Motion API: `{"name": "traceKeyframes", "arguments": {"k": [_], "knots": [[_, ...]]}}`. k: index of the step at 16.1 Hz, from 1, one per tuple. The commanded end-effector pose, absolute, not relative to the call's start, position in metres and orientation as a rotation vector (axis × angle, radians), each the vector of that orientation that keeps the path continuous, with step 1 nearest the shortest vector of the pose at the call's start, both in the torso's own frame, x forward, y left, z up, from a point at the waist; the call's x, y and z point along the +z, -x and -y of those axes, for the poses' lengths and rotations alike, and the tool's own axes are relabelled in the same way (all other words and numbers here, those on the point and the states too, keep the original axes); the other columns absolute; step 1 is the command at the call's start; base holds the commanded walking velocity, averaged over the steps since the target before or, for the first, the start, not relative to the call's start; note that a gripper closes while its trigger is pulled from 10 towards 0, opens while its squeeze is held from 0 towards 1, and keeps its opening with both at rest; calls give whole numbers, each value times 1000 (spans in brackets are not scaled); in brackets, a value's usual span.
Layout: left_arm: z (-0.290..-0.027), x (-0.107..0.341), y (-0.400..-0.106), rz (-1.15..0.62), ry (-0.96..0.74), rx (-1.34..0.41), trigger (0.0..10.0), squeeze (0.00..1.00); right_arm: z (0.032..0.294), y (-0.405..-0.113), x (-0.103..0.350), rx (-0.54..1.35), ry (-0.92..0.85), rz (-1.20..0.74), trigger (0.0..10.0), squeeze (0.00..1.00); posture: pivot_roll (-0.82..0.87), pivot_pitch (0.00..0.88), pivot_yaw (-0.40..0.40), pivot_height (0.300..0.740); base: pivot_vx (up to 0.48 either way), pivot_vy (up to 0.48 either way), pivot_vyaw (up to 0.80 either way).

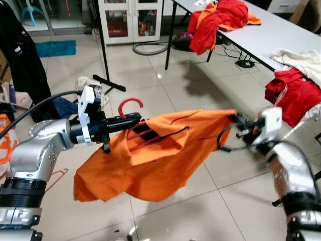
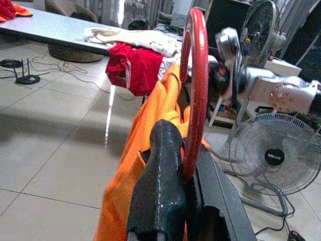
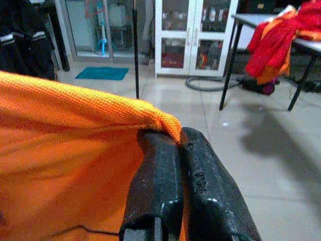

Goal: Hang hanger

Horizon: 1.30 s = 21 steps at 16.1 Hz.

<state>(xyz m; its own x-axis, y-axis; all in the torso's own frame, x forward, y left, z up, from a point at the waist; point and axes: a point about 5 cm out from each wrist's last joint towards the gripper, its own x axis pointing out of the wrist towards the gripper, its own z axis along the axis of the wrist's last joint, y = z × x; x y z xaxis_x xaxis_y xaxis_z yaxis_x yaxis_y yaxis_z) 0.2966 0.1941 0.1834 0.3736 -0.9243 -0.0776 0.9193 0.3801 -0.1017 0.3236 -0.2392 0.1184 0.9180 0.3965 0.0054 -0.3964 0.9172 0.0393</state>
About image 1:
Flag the orange shirt black lines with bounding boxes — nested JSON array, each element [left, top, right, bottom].
[[73, 109, 239, 203]]

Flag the grey vacuum hose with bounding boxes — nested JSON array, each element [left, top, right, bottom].
[[132, 40, 174, 56]]

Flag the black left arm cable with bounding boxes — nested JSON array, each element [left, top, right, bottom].
[[0, 90, 83, 139]]

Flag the orange and white bag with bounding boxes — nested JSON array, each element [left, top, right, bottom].
[[0, 113, 18, 179]]

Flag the white glass door cabinet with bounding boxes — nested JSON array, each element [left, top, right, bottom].
[[98, 0, 165, 46]]

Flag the orange garment black trim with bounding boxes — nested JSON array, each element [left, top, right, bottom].
[[190, 8, 262, 31]]

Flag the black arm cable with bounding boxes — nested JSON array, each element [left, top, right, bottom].
[[217, 122, 261, 152], [0, 90, 83, 139]]

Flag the white plastic bag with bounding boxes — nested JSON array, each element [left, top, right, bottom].
[[75, 76, 108, 108]]

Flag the red shirt white stripes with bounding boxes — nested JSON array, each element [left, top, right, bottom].
[[264, 68, 321, 127]]

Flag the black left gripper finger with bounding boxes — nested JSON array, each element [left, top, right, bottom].
[[111, 113, 143, 134]]

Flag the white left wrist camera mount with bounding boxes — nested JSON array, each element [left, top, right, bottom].
[[76, 85, 105, 146]]

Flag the black jacket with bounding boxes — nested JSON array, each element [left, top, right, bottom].
[[0, 0, 53, 124]]

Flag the dark blue cloth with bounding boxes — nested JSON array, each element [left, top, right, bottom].
[[50, 96, 78, 118]]

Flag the red garment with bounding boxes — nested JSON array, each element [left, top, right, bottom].
[[187, 0, 250, 56]]

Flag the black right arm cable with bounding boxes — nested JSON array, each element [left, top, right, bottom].
[[217, 122, 261, 152]]

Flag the black rack foot bar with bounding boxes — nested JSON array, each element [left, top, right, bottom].
[[93, 74, 127, 93]]

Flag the white table black legs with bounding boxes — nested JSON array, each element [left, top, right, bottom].
[[165, 0, 321, 71]]

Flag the red clothes hanger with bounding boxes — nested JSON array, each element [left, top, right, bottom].
[[45, 168, 68, 194], [118, 97, 166, 146]]

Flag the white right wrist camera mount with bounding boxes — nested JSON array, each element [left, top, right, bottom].
[[255, 106, 283, 146]]

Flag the black round antenna device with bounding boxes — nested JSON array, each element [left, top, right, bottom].
[[236, 58, 255, 69]]

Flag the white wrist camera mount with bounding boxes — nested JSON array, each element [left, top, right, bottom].
[[255, 106, 283, 146], [76, 85, 105, 146]]

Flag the teal floor mat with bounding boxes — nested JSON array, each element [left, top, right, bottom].
[[35, 40, 77, 58]]

